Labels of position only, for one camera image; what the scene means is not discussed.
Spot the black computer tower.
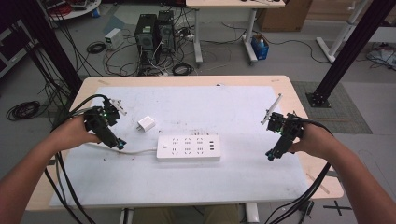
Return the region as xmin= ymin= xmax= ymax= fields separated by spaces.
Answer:
xmin=134 ymin=13 xmax=159 ymax=61
xmin=155 ymin=10 xmax=177 ymax=56

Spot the white charger plug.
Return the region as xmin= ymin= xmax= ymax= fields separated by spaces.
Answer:
xmin=135 ymin=115 xmax=157 ymax=133

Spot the black gripper cable bundle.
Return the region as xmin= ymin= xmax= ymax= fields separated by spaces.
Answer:
xmin=43 ymin=93 xmax=110 ymax=224
xmin=267 ymin=118 xmax=333 ymax=224

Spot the black left gripper cable bundle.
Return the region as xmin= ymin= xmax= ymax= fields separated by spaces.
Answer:
xmin=43 ymin=93 xmax=110 ymax=224

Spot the grey floor mat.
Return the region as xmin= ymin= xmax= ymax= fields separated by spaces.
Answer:
xmin=290 ymin=81 xmax=374 ymax=134

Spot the white-legged wooden desk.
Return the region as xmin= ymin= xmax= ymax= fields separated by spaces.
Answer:
xmin=185 ymin=0 xmax=286 ymax=66

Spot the round white table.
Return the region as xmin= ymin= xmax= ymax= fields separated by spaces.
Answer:
xmin=40 ymin=0 xmax=103 ymax=21

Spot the black right gripper cable bundle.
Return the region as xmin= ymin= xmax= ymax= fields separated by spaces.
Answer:
xmin=267 ymin=118 xmax=333 ymax=224

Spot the white table mat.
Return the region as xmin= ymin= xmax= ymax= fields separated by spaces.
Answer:
xmin=49 ymin=85 xmax=309 ymax=208

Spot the brown cardboard box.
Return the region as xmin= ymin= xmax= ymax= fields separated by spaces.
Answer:
xmin=256 ymin=0 xmax=314 ymax=33

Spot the person's right hand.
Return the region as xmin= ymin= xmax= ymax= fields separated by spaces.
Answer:
xmin=288 ymin=121 xmax=336 ymax=163

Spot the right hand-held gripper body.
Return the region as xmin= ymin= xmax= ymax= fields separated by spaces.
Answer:
xmin=261 ymin=92 xmax=304 ymax=157

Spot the white metal stand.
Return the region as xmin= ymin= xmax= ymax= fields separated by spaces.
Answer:
xmin=316 ymin=0 xmax=375 ymax=63

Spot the blue box with bottles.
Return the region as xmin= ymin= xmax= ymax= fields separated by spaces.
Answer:
xmin=250 ymin=33 xmax=270 ymax=61

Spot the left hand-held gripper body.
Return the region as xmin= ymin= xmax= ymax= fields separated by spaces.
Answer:
xmin=83 ymin=97 xmax=128 ymax=149

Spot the white table leg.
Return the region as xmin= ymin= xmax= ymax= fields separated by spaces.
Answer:
xmin=245 ymin=203 xmax=260 ymax=224
xmin=119 ymin=207 xmax=135 ymax=224

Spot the white power strip cable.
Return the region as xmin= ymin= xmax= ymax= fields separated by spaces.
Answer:
xmin=83 ymin=142 xmax=158 ymax=156

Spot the small white box device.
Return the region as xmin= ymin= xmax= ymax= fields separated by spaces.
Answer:
xmin=104 ymin=27 xmax=125 ymax=50

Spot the coiled black cable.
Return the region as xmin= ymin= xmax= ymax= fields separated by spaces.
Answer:
xmin=6 ymin=100 xmax=42 ymax=122
xmin=86 ymin=41 xmax=107 ymax=55
xmin=172 ymin=63 xmax=195 ymax=77

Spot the black metal post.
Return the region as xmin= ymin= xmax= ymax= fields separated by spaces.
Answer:
xmin=6 ymin=0 xmax=84 ymax=94
xmin=306 ymin=0 xmax=396 ymax=108

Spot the person's left hand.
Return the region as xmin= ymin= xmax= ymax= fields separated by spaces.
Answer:
xmin=50 ymin=115 xmax=103 ymax=154

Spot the white power strip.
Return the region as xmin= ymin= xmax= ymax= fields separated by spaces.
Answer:
xmin=156 ymin=133 xmax=222 ymax=162

